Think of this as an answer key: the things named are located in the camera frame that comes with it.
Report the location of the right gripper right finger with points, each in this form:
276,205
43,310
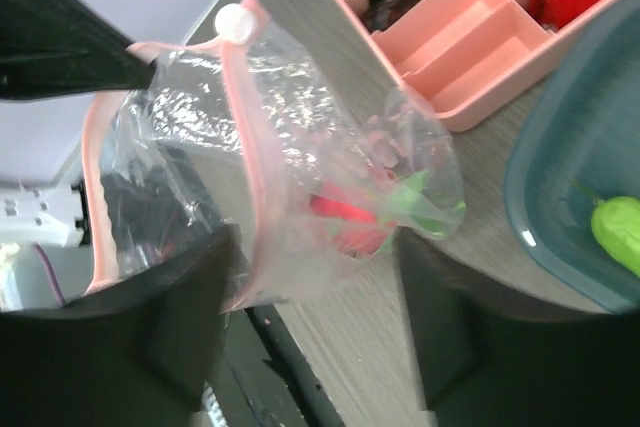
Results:
488,354

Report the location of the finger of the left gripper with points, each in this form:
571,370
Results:
56,48

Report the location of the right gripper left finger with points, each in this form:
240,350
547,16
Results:
133,354

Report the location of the pink dragon fruit toy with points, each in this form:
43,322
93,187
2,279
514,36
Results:
422,188

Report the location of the clear pink zip top bag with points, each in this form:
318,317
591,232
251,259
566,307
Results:
242,130

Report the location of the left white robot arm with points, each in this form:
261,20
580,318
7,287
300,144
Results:
56,216

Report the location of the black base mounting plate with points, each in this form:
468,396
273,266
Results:
262,378

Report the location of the green cucumber toy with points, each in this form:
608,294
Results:
615,226

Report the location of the teal plastic fruit tray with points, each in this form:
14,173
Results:
580,144

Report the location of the pink divided organizer box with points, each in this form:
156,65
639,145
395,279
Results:
468,58

